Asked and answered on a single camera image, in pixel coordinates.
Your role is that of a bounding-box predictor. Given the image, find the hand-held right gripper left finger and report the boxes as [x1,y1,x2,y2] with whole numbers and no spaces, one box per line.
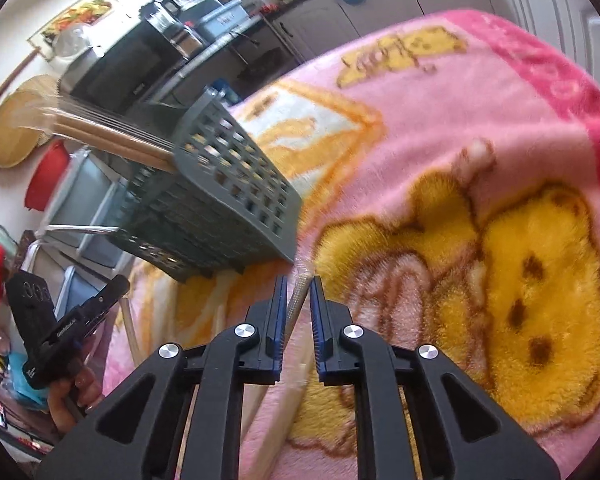
[35,275,288,480]

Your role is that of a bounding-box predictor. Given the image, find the black blender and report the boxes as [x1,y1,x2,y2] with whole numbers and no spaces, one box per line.
[140,0,203,58]

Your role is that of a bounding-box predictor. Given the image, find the pink printed blanket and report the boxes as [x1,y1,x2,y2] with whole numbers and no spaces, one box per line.
[102,7,600,480]

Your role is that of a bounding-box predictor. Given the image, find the grey-blue dish tub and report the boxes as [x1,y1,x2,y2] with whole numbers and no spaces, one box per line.
[182,0,261,41]

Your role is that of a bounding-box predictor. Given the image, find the person's left hand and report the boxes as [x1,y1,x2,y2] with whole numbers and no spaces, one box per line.
[47,365,103,433]

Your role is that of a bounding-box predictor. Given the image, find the black microwave oven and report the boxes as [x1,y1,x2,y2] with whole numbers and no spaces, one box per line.
[60,35,186,111]

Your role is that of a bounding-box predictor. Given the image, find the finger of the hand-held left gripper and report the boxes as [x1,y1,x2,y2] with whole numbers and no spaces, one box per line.
[80,275,131,341]

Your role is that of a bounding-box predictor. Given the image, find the red plastic basin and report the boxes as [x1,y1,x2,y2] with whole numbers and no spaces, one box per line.
[24,140,71,211]

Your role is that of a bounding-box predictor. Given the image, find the fruit wall poster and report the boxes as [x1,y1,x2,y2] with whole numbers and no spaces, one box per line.
[27,0,118,48]

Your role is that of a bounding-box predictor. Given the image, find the round bamboo board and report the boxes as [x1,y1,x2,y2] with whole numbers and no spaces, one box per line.
[0,91,51,168]

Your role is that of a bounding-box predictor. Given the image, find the round ribbed bamboo mat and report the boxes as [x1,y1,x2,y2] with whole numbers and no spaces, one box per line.
[12,74,61,98]

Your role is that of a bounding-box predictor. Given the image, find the long wooden rolling pin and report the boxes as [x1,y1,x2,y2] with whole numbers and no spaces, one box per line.
[0,47,43,126]

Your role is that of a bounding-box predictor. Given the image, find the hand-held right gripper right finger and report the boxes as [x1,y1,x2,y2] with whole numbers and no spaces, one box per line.
[309,275,561,480]

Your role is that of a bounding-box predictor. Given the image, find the pale plastic storage drawers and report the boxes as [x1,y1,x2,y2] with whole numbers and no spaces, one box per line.
[40,147,136,271]

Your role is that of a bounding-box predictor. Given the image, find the steel shelf rack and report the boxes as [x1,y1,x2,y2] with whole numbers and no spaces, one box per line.
[145,15,281,106]

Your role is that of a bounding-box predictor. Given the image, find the grey plastic utensil basket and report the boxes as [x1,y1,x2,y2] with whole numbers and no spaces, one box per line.
[107,95,303,283]

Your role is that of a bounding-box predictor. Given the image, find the glass pot lid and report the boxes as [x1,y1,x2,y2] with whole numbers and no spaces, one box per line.
[54,22,95,57]

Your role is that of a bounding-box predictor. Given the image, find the wooden chopstick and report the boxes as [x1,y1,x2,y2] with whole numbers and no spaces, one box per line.
[55,127,175,171]
[60,116,176,157]
[240,260,315,480]
[119,297,142,363]
[241,384,268,443]

